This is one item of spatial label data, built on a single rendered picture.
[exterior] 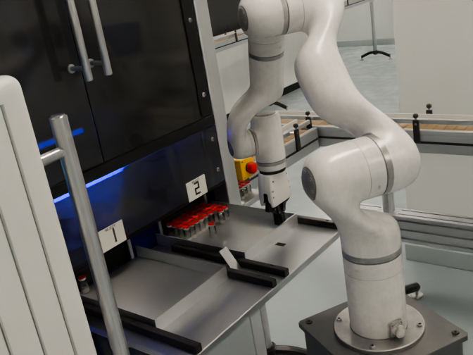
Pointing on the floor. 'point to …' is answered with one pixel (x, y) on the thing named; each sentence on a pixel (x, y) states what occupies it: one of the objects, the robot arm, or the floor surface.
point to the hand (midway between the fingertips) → (279, 218)
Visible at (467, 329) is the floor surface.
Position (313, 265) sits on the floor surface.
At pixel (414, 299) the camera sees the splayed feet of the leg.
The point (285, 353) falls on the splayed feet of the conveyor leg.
